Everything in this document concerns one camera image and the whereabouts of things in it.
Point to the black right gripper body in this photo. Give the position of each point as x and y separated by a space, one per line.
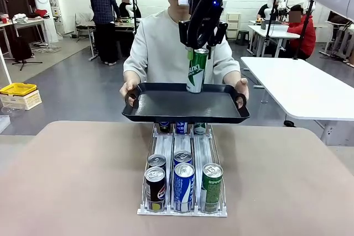
197 1

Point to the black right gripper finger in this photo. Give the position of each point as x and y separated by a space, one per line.
184 32
221 32

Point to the green Chilsung cider can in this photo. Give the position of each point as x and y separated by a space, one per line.
212 189
197 73

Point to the black plastic serving tray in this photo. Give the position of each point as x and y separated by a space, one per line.
182 103

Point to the person's right forearm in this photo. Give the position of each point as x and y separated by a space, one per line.
131 77

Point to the person's left forearm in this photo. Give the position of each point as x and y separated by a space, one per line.
232 77

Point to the person in grey sweatshirt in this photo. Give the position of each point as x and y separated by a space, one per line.
160 48

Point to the seated person in black top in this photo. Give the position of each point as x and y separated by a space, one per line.
265 12

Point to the seated person in black-white top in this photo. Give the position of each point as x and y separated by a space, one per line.
129 9

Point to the person in red jacket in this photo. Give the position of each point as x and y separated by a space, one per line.
304 34

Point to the person's left hand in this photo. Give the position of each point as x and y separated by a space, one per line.
242 86

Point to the person's right hand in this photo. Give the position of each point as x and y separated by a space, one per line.
127 88

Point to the white drawer unit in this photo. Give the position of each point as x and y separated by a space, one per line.
233 21

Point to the dark round stool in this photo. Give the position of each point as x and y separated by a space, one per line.
243 37

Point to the white background work table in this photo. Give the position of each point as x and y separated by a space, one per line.
273 31

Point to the man in dark plaid shirt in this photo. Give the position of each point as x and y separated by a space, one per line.
103 17

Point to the slim blue Pocari Sweat can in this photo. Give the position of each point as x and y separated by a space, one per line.
182 128

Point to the large white table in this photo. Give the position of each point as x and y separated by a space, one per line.
298 89

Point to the slim black Pepsi can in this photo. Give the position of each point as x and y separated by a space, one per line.
164 127

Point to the slim green Chilsung can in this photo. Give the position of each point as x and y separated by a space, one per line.
199 129

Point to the clear acrylic can rack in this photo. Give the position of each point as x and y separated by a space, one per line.
182 143

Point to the red cloth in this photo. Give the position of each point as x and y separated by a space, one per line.
41 13

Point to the tall white air conditioner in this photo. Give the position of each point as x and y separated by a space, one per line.
41 1

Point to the white side table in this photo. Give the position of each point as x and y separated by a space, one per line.
25 23

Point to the black tripod stand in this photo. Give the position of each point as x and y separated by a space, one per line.
20 45

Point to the yellow plastic crate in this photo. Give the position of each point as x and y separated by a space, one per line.
18 89

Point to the white plastic crate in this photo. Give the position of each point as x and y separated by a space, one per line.
22 102

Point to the red cup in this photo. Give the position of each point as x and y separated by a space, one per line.
4 20

